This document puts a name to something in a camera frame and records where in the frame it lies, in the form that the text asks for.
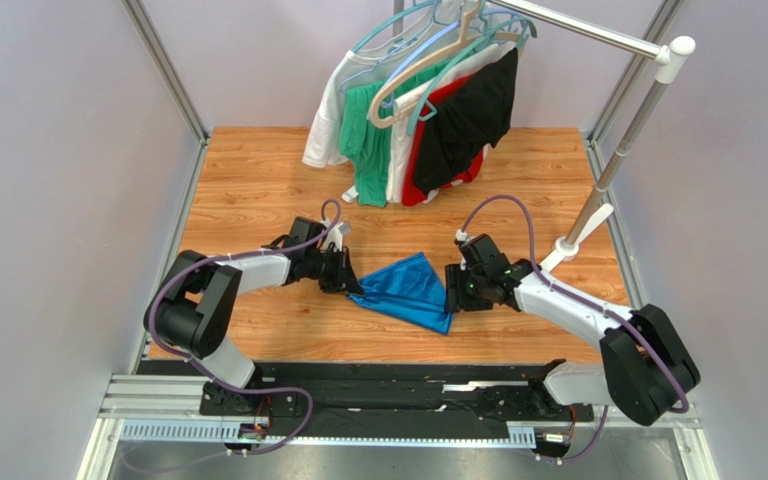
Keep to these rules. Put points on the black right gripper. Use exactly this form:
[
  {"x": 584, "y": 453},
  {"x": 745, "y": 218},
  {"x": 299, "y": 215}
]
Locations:
[{"x": 460, "y": 288}]

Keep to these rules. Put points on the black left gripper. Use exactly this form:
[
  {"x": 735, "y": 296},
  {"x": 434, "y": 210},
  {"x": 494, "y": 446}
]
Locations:
[{"x": 343, "y": 279}]

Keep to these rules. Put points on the blue cloth napkin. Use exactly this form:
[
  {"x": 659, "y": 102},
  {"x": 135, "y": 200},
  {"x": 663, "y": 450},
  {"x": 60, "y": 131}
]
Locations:
[{"x": 409, "y": 290}]

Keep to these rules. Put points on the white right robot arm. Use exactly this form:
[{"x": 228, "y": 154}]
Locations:
[{"x": 644, "y": 370}]

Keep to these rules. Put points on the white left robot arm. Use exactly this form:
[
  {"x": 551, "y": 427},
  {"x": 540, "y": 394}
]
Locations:
[{"x": 191, "y": 312}]

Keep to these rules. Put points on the red t-shirt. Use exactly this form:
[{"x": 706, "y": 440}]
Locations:
[{"x": 436, "y": 163}]

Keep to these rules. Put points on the white clothes rack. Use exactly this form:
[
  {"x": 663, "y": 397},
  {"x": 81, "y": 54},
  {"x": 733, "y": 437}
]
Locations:
[{"x": 669, "y": 58}]

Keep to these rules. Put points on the green t-shirt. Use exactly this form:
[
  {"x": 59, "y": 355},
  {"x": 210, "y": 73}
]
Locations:
[{"x": 380, "y": 157}]

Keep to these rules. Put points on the black t-shirt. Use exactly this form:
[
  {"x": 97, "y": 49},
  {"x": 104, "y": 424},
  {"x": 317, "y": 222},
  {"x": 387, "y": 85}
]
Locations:
[{"x": 478, "y": 107}]

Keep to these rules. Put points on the white t-shirt middle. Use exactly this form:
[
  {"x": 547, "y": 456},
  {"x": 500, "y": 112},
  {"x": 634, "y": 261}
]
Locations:
[{"x": 406, "y": 95}]

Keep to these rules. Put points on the white t-shirt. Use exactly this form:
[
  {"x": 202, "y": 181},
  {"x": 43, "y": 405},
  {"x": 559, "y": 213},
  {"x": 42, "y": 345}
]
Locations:
[
  {"x": 322, "y": 146},
  {"x": 406, "y": 95}
]

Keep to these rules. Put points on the blue plastic hanger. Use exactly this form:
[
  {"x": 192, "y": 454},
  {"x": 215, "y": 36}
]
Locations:
[{"x": 357, "y": 70}]

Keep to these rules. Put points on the white t-shirt left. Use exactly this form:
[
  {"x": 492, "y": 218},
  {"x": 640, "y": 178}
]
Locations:
[{"x": 322, "y": 146}]

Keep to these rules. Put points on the teal plastic hanger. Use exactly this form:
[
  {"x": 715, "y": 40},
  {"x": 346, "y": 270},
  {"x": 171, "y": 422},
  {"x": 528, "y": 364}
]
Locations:
[{"x": 472, "y": 62}]

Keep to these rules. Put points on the teal hanger left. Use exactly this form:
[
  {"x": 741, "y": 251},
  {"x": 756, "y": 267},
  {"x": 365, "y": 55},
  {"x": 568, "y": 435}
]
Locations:
[{"x": 396, "y": 21}]

